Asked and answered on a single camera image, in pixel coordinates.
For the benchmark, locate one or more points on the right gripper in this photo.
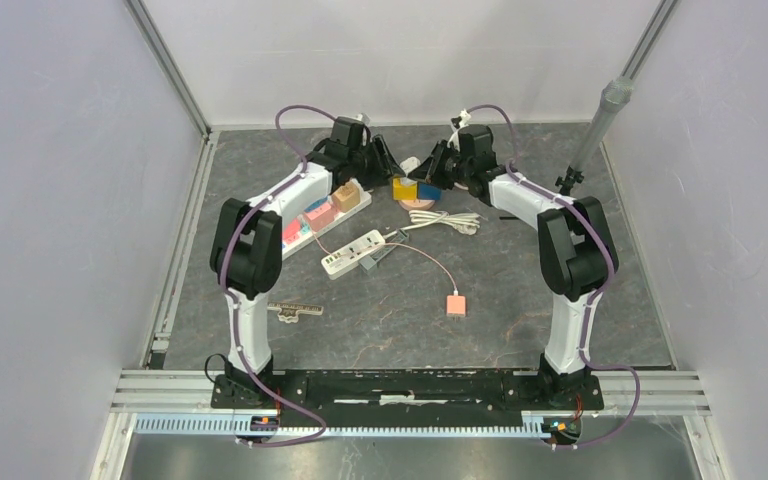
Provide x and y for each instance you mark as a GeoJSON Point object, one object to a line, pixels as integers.
{"type": "Point", "coordinates": [433, 165]}

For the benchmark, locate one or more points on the tan wooden cube plug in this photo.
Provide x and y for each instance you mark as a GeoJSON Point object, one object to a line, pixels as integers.
{"type": "Point", "coordinates": [346, 197]}

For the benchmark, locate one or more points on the long white power strip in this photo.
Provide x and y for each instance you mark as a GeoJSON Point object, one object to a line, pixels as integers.
{"type": "Point", "coordinates": [307, 236]}

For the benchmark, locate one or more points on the white cable duct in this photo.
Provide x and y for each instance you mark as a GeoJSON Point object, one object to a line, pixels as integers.
{"type": "Point", "coordinates": [266, 427]}

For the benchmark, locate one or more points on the small white power strip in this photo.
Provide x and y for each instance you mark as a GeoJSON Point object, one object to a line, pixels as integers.
{"type": "Point", "coordinates": [348, 257]}

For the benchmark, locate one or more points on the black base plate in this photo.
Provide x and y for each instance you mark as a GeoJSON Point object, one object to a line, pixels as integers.
{"type": "Point", "coordinates": [403, 398]}

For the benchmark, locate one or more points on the white square plug adapter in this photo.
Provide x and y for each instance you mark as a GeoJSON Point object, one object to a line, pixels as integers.
{"type": "Point", "coordinates": [409, 165]}

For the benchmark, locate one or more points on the blue plug adapter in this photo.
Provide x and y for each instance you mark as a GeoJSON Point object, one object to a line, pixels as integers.
{"type": "Point", "coordinates": [316, 204]}

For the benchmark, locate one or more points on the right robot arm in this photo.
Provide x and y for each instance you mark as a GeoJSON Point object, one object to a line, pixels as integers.
{"type": "Point", "coordinates": [576, 252]}

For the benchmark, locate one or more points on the pink round socket base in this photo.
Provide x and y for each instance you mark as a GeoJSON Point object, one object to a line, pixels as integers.
{"type": "Point", "coordinates": [416, 205]}

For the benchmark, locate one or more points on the yellow cube socket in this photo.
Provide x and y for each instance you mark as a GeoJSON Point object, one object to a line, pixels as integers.
{"type": "Point", "coordinates": [404, 189]}

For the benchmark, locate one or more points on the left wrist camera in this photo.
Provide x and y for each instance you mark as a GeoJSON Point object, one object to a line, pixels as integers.
{"type": "Point", "coordinates": [363, 119]}

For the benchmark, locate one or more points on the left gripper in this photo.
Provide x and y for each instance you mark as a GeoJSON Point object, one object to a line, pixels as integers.
{"type": "Point", "coordinates": [388, 166]}

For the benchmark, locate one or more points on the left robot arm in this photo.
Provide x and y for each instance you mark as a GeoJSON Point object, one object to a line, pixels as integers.
{"type": "Point", "coordinates": [247, 252]}

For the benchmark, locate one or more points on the pink square plug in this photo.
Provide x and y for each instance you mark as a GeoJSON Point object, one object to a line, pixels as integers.
{"type": "Point", "coordinates": [321, 217]}

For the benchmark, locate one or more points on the small pink charger plug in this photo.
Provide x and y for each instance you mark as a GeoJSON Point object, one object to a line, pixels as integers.
{"type": "Point", "coordinates": [455, 306]}

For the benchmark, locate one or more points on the blue cube socket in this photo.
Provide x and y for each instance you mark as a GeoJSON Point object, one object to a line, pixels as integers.
{"type": "Point", "coordinates": [428, 192]}

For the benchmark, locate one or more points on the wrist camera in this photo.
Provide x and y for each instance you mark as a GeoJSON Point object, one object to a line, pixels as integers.
{"type": "Point", "coordinates": [363, 119]}
{"type": "Point", "coordinates": [457, 124]}

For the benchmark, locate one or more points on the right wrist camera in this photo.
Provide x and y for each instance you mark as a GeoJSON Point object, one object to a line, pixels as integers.
{"type": "Point", "coordinates": [457, 124]}

